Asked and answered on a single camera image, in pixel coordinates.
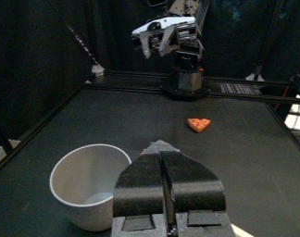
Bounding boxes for orange heart-shaped chip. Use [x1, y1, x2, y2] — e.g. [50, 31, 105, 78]
[187, 118, 212, 133]

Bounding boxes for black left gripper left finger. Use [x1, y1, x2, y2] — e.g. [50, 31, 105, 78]
[110, 140, 170, 237]

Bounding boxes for striped vent plate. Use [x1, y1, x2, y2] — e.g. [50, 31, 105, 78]
[219, 82, 261, 95]

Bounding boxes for grey bowl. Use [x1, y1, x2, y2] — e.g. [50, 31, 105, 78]
[49, 143, 133, 232]

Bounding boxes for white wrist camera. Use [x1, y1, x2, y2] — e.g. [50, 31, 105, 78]
[130, 16, 197, 37]

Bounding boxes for black table edge rail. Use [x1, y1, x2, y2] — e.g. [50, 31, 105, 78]
[81, 82, 300, 105]

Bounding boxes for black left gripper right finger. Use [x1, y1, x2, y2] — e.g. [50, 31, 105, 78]
[158, 140, 237, 237]

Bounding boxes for red cable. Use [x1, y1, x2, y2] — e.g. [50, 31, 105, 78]
[275, 85, 292, 111]

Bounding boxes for black frame post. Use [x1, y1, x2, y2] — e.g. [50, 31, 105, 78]
[253, 0, 287, 78]

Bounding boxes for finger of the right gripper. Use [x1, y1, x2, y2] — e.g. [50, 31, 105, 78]
[158, 25, 180, 58]
[138, 30, 154, 59]

